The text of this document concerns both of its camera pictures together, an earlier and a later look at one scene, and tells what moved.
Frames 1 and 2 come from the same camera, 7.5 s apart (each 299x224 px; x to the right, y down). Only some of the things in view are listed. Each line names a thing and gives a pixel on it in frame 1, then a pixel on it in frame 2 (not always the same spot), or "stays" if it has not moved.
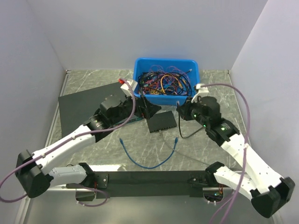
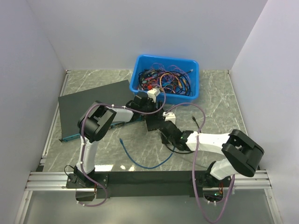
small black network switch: (161, 121) stays
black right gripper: (185, 108) -> (164, 141)
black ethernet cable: (183, 137) -> (187, 153)
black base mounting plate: (148, 184) stays
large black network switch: (76, 108) stays
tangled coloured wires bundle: (171, 81) stays
